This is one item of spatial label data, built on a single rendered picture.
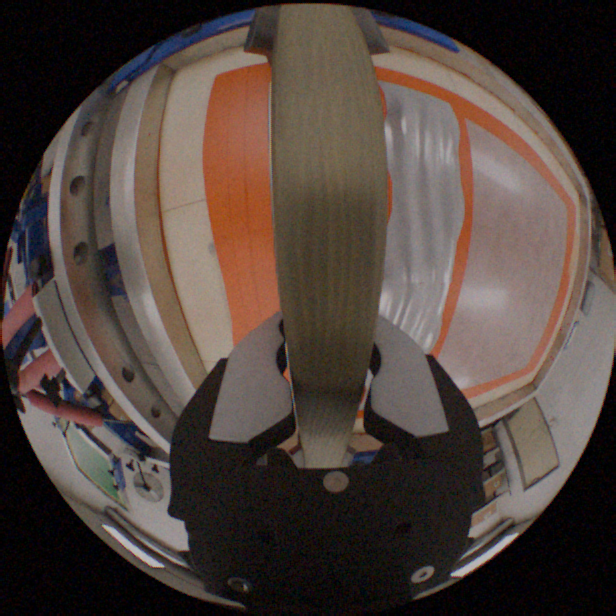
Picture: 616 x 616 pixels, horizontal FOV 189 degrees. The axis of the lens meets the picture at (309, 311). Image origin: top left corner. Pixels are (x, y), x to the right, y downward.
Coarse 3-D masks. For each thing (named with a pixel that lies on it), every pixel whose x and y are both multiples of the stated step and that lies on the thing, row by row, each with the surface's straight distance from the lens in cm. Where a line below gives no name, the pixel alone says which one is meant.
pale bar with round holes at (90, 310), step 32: (96, 96) 29; (64, 128) 31; (96, 128) 27; (64, 160) 24; (64, 192) 23; (64, 224) 22; (64, 256) 21; (96, 256) 23; (64, 288) 23; (96, 288) 23; (96, 320) 23; (96, 352) 23; (128, 352) 26; (128, 384) 26; (160, 416) 31
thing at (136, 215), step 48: (192, 48) 25; (432, 48) 26; (144, 96) 23; (144, 144) 20; (144, 192) 19; (144, 240) 18; (144, 288) 19; (576, 288) 60; (144, 336) 23; (192, 384) 24; (528, 384) 65
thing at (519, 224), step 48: (240, 96) 19; (384, 96) 19; (240, 144) 17; (480, 144) 23; (528, 144) 34; (240, 192) 16; (480, 192) 22; (528, 192) 30; (240, 240) 17; (480, 240) 22; (528, 240) 30; (528, 288) 33
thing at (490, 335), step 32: (256, 288) 18; (480, 288) 24; (512, 288) 29; (256, 320) 19; (448, 320) 23; (480, 320) 26; (512, 320) 33; (544, 320) 45; (448, 352) 26; (480, 352) 31; (512, 352) 39; (480, 384) 39
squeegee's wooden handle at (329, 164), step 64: (320, 64) 7; (320, 128) 5; (384, 128) 6; (320, 192) 5; (384, 192) 5; (320, 256) 5; (384, 256) 6; (320, 320) 6; (320, 384) 8; (320, 448) 13
